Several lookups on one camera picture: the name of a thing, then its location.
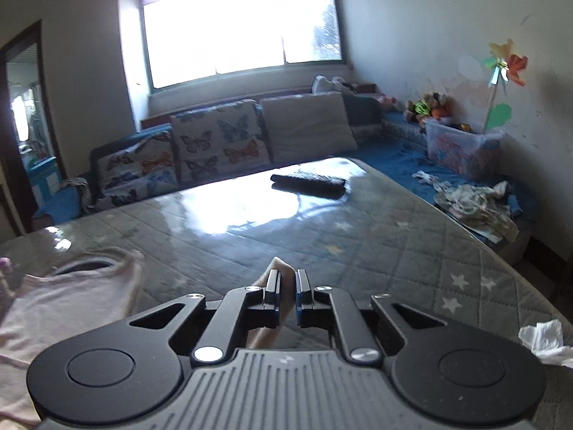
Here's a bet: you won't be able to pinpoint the blue cabinet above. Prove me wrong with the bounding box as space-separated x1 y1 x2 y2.
27 157 61 198

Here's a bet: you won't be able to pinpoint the grey quilted table cover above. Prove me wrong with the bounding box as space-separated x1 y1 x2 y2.
0 157 573 430

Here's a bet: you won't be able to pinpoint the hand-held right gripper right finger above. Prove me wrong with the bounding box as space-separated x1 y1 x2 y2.
295 269 448 363

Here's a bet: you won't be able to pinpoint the butterfly print cushion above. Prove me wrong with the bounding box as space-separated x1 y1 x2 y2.
170 99 271 184
92 137 180 209

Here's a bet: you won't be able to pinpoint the white plush toy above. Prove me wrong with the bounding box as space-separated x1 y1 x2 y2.
311 75 359 97

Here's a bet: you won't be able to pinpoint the grey blanket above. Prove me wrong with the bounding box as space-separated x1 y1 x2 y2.
63 177 92 209

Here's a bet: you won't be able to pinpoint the pile of patterned clothes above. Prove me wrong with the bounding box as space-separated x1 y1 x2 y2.
432 181 522 245

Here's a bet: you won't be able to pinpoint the clear plastic storage box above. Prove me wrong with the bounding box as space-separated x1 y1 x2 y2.
424 119 504 180

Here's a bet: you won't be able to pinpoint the colourful plush toys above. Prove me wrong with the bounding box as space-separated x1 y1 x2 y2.
403 92 455 124

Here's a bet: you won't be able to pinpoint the window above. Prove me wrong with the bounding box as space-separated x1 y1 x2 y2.
141 0 347 92

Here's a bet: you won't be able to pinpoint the small white cloth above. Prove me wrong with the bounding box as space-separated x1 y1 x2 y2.
412 170 453 191

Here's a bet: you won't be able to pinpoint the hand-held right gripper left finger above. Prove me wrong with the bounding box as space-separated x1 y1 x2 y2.
127 270 284 365

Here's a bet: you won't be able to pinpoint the cream garment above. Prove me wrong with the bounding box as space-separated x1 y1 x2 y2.
0 248 298 428

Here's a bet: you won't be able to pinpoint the dark wooden door frame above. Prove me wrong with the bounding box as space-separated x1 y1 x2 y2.
0 20 61 238

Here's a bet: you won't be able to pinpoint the colourful pinwheel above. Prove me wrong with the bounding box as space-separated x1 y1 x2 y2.
481 40 529 133

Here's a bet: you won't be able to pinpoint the plain beige cushion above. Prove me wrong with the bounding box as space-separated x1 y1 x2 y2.
260 91 359 166

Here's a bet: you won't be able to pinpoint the black remote control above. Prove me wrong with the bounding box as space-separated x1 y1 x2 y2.
270 171 347 199

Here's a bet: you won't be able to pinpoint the crumpled white tissue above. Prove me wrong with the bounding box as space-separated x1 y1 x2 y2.
518 320 573 368

